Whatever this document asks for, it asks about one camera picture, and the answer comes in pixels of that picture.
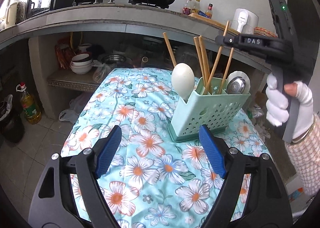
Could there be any bamboo chopstick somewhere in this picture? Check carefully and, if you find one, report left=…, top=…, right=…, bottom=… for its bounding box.
left=163, top=32, right=177, bottom=67
left=194, top=37, right=206, bottom=86
left=199, top=36, right=210, bottom=92
left=203, top=20, right=230, bottom=94
left=218, top=47, right=234, bottom=94

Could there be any stainless steel spoon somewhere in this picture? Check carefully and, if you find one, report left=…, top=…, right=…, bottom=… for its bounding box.
left=226, top=77, right=246, bottom=94

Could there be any cream plastic ladle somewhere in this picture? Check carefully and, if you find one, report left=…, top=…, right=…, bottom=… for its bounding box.
left=171, top=63, right=195, bottom=102

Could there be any white rice paddle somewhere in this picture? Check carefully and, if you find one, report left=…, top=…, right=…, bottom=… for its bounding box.
left=226, top=71, right=251, bottom=94

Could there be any checked sleeve right forearm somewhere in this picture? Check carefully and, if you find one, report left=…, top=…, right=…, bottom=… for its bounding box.
left=285, top=113, right=319, bottom=195

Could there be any white gloved right hand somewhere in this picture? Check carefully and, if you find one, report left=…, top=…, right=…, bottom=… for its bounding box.
left=266, top=73, right=313, bottom=143

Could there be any white electric kettle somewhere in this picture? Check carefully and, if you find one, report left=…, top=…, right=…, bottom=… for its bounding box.
left=231, top=8, right=259, bottom=34

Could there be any copper pot with baskets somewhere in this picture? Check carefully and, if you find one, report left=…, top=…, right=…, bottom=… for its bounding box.
left=254, top=27, right=278, bottom=38

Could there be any orange sauce bottle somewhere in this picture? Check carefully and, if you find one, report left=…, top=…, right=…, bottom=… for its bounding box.
left=205, top=4, right=213, bottom=19

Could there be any wooden cutting board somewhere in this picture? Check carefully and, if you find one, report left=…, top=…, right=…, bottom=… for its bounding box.
left=189, top=13, right=240, bottom=36

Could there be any yellow cap sauce bottle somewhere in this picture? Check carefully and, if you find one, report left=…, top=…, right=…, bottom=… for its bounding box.
left=191, top=0, right=201, bottom=14

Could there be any dark sauce bottle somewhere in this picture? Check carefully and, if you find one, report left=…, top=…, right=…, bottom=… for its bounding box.
left=182, top=0, right=192, bottom=15

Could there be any green plastic utensil holder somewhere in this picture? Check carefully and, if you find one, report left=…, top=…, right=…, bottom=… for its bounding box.
left=169, top=78, right=250, bottom=143

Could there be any cooking oil bottle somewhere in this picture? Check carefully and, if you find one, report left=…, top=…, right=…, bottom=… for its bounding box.
left=16, top=82, right=42, bottom=125

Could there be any floral turquoise quilt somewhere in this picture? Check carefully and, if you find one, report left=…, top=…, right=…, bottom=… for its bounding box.
left=60, top=67, right=272, bottom=228

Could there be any stack of white bowls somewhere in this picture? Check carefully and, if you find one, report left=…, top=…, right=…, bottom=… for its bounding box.
left=69, top=53, right=93, bottom=75

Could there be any gas stove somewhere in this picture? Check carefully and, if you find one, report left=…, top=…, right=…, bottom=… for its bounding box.
left=72, top=0, right=169, bottom=9

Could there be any cream kettle by window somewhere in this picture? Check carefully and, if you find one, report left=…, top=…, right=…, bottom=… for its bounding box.
left=4, top=1, right=18, bottom=29

